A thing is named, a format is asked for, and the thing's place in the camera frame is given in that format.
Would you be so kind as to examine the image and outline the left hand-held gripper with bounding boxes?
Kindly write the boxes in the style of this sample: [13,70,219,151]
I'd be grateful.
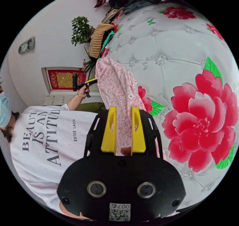
[77,78,98,98]

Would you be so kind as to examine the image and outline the pile of striped clothes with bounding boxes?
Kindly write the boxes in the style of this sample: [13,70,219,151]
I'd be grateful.
[87,23,120,59]

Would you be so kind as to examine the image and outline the long-leaved green plant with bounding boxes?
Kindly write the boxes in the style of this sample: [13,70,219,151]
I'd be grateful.
[82,46,98,77]

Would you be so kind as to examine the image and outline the white window with red paper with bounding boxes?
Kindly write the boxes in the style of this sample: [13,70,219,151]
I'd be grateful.
[41,67,88,97]

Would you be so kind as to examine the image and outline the person's left forearm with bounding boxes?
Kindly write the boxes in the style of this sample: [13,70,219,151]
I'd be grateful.
[65,93,84,111]

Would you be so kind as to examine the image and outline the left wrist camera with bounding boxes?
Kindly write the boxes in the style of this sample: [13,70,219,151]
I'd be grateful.
[72,73,78,92]

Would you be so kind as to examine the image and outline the person's left hand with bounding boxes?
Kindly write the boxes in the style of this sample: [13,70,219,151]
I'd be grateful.
[77,85,91,99]

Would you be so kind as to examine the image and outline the bushy green potted plant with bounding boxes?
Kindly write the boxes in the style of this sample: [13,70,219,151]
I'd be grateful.
[71,16,95,47]

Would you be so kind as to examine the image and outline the grey wall clock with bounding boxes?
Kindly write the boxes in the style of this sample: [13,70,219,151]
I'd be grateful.
[18,37,36,55]

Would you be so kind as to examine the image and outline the bed with floral quilt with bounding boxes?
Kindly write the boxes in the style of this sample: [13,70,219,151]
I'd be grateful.
[101,0,239,214]

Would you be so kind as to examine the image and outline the pink floral pajama pants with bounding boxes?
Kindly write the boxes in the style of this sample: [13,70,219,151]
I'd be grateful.
[95,57,167,160]

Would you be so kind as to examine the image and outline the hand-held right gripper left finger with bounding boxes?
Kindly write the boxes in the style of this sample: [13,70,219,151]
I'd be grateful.
[101,106,117,154]

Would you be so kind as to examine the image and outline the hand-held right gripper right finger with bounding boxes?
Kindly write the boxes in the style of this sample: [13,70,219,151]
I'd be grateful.
[130,106,147,156]

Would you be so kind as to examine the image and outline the person's right forearm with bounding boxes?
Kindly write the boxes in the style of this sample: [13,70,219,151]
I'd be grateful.
[59,201,90,220]

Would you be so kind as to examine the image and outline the person's body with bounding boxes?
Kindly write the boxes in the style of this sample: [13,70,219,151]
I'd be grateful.
[0,76,105,217]

